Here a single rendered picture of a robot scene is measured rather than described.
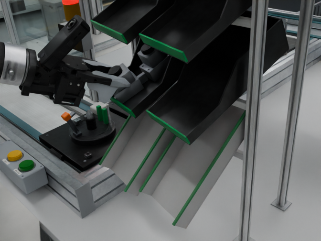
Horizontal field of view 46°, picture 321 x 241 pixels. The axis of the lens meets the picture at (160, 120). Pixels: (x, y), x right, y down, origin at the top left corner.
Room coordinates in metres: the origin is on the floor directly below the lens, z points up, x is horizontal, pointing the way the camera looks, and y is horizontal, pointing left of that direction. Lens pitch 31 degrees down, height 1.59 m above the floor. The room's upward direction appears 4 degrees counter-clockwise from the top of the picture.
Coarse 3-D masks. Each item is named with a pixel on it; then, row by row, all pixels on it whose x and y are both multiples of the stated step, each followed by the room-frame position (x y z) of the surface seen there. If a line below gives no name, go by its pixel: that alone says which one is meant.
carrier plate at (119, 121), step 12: (72, 120) 1.07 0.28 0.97; (120, 120) 1.05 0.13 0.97; (48, 132) 1.01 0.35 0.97; (60, 132) 1.00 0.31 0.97; (48, 144) 0.95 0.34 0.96; (60, 144) 0.94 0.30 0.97; (72, 144) 0.93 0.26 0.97; (108, 144) 0.92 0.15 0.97; (72, 156) 0.87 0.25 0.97; (84, 156) 0.87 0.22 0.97; (96, 156) 0.86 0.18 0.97; (84, 168) 0.82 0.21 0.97
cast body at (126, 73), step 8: (120, 64) 0.78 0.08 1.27; (112, 72) 0.75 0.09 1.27; (120, 72) 0.75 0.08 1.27; (128, 72) 0.74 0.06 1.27; (128, 80) 0.75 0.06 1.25; (136, 80) 0.75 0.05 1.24; (144, 80) 0.78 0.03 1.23; (120, 88) 0.74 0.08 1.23; (128, 88) 0.75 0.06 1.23; (136, 88) 0.75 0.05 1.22; (120, 96) 0.74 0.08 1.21; (128, 96) 0.75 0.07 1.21
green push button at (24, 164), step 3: (21, 162) 0.86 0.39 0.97; (24, 162) 0.86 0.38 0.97; (27, 162) 0.86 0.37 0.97; (30, 162) 0.86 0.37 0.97; (33, 162) 0.86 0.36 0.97; (21, 165) 0.85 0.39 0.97; (24, 165) 0.84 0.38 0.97; (27, 165) 0.84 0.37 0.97; (30, 165) 0.84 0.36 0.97; (33, 165) 0.85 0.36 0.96; (21, 168) 0.84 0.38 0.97; (24, 168) 0.83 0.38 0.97; (27, 168) 0.84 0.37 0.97; (30, 168) 0.84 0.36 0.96
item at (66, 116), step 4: (64, 112) 0.94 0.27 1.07; (72, 112) 0.95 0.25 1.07; (64, 116) 0.93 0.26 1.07; (68, 116) 0.93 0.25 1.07; (72, 116) 0.94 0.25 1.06; (68, 120) 0.93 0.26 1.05; (72, 124) 0.94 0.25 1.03; (72, 128) 0.94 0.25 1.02; (76, 128) 0.95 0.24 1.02; (76, 132) 0.94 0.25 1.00
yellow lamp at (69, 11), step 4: (72, 4) 1.19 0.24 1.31; (76, 4) 1.19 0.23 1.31; (64, 8) 1.19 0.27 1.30; (68, 8) 1.18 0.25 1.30; (72, 8) 1.18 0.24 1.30; (76, 8) 1.19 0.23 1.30; (64, 12) 1.20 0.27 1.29; (68, 12) 1.18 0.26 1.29; (72, 12) 1.18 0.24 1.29; (76, 12) 1.19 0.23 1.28; (80, 12) 1.21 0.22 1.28; (68, 16) 1.19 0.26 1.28; (72, 16) 1.18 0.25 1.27; (80, 16) 1.20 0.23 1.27; (68, 20) 1.19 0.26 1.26
